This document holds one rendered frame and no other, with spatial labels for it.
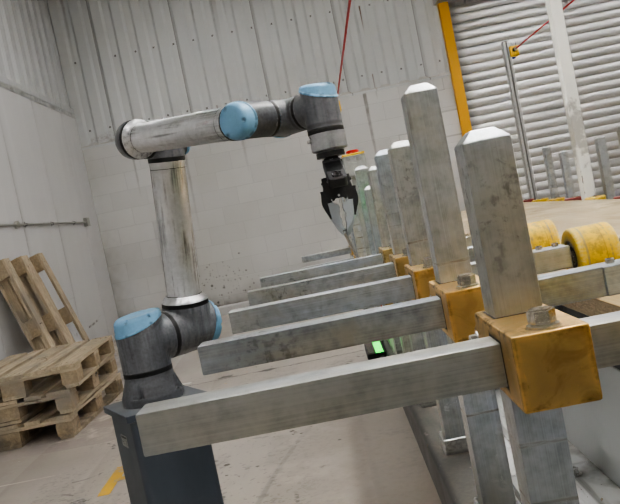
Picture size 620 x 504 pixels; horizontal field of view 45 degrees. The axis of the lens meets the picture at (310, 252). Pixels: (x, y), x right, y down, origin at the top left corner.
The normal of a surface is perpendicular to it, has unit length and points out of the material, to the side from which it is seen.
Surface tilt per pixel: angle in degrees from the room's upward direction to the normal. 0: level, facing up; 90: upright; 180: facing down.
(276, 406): 90
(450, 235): 90
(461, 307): 90
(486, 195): 90
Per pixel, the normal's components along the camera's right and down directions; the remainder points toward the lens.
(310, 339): -0.02, 0.06
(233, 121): -0.64, 0.18
